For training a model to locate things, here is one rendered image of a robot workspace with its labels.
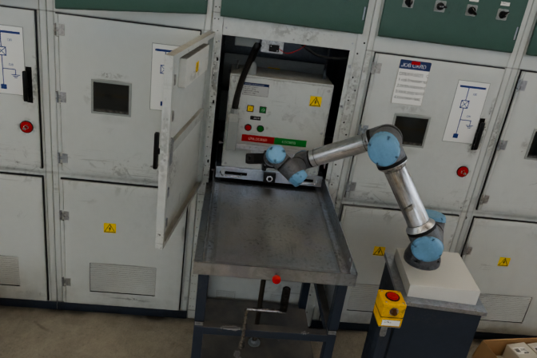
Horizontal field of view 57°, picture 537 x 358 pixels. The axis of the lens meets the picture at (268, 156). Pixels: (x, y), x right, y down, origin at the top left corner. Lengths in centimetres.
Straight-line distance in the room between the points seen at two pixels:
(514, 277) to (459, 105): 109
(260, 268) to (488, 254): 147
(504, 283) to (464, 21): 149
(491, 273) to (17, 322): 254
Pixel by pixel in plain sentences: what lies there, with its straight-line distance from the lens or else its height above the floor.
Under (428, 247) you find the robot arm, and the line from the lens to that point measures 200.
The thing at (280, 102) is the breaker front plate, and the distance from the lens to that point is 238.
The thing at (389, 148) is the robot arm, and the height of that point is 133.
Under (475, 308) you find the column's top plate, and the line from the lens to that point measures 219.
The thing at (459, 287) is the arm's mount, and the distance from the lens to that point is 216.
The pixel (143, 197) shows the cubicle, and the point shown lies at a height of 74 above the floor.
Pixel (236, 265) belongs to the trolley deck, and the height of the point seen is 84.
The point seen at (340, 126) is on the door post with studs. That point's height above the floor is 121.
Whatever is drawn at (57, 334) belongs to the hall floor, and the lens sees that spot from 291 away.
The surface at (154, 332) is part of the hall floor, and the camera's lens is 287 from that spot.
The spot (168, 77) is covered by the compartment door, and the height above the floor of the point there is 151.
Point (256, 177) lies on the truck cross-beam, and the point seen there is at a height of 89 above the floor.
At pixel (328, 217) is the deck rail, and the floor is 85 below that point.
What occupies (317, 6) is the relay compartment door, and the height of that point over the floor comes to 174.
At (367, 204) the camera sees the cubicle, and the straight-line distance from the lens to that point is 262.
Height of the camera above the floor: 192
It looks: 22 degrees down
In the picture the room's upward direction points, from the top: 8 degrees clockwise
